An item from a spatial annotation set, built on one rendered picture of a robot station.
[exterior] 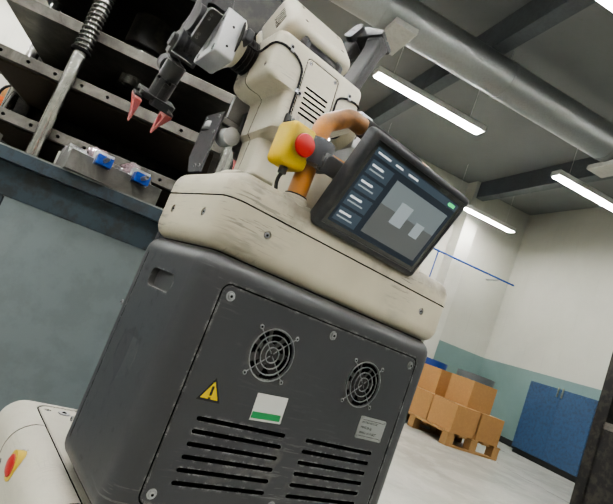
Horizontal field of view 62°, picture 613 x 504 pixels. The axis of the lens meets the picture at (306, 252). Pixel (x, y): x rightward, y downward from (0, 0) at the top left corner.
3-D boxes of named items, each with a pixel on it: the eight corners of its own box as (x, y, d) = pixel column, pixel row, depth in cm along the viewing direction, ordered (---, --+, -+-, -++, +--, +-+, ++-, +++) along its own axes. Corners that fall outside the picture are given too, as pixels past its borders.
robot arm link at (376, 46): (390, 18, 163) (399, 46, 170) (354, 23, 172) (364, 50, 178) (327, 111, 145) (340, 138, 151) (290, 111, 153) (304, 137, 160)
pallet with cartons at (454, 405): (496, 461, 570) (516, 397, 580) (443, 445, 536) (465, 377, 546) (427, 425, 678) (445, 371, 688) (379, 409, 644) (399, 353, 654)
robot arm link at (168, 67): (171, 56, 135) (190, 68, 138) (167, 51, 140) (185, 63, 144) (158, 78, 137) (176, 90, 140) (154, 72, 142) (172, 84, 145)
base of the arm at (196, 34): (211, 7, 112) (254, 40, 119) (207, -4, 118) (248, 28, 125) (189, 39, 116) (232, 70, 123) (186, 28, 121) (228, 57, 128)
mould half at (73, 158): (154, 206, 149) (169, 172, 151) (64, 166, 136) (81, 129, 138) (120, 207, 192) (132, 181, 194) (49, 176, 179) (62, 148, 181)
